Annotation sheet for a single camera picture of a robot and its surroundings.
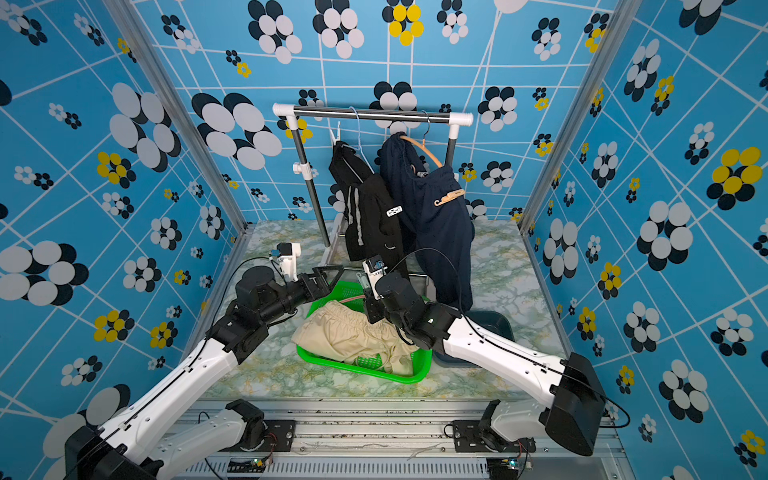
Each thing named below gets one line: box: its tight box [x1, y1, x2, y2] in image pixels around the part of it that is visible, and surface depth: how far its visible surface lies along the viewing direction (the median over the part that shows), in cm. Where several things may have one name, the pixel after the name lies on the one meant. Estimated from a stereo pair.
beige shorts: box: [291, 300, 419, 376], surface depth 82 cm
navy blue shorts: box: [380, 132, 475, 312], surface depth 80 cm
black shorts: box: [328, 140, 408, 277], surface depth 79 cm
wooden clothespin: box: [434, 189, 465, 206], surface depth 68 cm
